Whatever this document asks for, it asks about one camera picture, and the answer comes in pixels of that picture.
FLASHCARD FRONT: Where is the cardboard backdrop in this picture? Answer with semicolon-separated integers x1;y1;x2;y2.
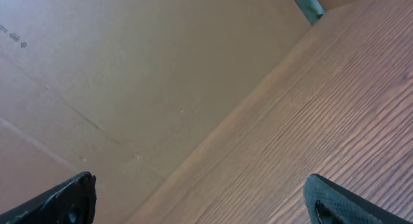
0;0;385;224

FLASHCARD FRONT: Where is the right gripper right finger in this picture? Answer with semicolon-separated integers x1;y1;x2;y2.
303;174;412;224

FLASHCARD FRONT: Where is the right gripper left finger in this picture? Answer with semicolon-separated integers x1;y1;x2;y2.
1;171;97;224

